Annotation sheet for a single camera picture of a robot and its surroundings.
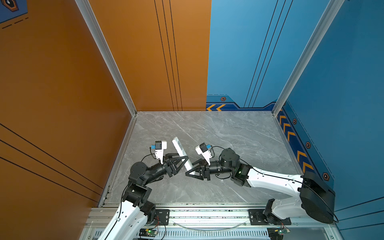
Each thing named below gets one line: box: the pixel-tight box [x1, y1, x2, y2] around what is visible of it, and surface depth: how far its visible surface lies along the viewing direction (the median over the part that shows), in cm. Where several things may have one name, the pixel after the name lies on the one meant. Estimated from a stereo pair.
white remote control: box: [172, 136, 195, 175], surface depth 62 cm
